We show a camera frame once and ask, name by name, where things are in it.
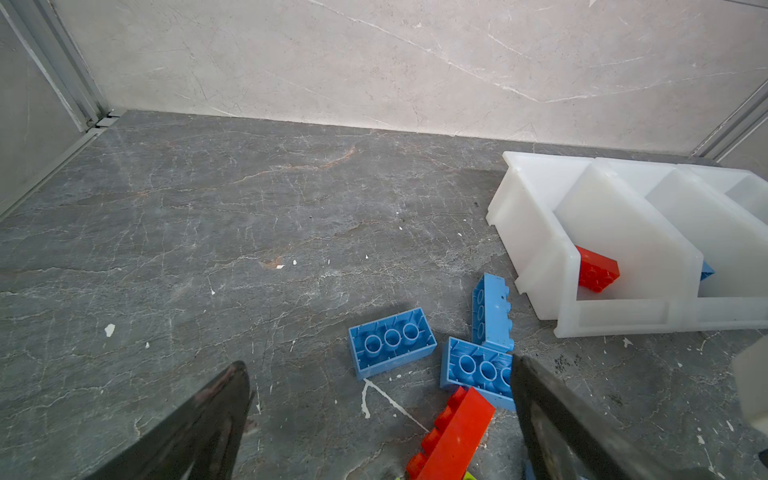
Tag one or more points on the blue lego brick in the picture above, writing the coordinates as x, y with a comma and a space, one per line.
706, 271

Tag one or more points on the blue brick upright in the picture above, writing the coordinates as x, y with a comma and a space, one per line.
491, 326

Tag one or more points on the blue brick studs down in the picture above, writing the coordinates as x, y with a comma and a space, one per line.
469, 365

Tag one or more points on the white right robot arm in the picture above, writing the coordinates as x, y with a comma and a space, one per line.
750, 373

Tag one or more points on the white bin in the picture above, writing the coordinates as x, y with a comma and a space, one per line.
735, 296
545, 206
726, 194

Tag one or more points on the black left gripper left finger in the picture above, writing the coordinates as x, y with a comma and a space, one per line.
198, 440

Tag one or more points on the blue brick far left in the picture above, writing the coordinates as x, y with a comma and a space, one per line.
390, 342

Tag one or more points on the white right bin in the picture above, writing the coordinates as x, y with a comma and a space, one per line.
726, 194

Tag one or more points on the white left bin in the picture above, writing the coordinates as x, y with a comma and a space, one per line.
545, 206

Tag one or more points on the red lego brick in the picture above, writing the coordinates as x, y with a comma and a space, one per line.
597, 272

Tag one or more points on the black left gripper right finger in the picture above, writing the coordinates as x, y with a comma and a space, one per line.
566, 439

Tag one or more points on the red brick near left gripper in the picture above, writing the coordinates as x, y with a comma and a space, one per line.
447, 450

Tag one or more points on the white middle bin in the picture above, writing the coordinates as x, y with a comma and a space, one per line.
735, 296

